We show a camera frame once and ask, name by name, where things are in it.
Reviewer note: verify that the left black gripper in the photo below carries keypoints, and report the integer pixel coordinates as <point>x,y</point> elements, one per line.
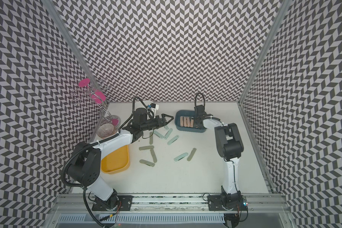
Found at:
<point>164,121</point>

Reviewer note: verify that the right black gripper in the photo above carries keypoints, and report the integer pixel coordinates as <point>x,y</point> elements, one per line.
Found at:
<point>196,123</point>

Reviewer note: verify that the dark teal storage box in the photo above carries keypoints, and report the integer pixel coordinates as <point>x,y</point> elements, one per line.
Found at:
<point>186,113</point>

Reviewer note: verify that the olive knife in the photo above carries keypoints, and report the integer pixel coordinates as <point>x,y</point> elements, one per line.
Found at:
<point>148,163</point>
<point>191,154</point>
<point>151,138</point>

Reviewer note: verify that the yellow storage box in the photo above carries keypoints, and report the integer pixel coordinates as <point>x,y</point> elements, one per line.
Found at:
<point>117,161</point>

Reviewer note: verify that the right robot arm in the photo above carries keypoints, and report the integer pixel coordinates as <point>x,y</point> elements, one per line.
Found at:
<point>229,147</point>

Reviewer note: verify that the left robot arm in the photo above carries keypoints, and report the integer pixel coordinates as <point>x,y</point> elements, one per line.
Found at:
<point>83,167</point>

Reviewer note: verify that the white storage box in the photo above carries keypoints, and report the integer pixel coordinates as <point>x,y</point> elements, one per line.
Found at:
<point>151,106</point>

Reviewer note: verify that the mint knife angled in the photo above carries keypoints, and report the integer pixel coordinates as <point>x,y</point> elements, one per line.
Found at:
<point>168,133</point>

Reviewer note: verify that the mint knife left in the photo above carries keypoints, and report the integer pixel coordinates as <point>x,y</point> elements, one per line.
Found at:
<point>159,135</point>

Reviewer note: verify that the mint knife centre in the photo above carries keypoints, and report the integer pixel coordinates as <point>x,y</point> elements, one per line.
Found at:
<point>174,139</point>

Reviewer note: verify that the olive knife upright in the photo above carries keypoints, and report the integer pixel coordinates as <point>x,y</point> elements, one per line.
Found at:
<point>151,138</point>

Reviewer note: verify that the olive knife horizontal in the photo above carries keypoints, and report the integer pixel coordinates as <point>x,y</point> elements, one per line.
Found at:
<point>150,147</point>

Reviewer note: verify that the olive knife vertical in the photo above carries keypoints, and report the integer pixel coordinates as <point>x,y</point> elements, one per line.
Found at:
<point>153,156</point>

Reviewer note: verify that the mint knife lower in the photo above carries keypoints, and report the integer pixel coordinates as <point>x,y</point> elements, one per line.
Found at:
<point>178,158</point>

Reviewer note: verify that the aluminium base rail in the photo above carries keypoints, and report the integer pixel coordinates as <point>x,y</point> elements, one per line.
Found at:
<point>175,203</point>

